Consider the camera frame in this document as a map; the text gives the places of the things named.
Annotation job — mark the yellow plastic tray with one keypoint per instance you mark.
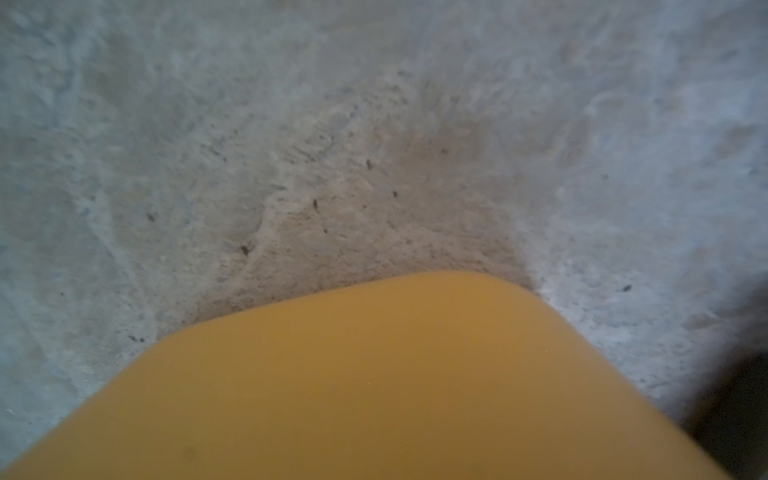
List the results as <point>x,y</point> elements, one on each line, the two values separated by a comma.
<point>448,375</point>

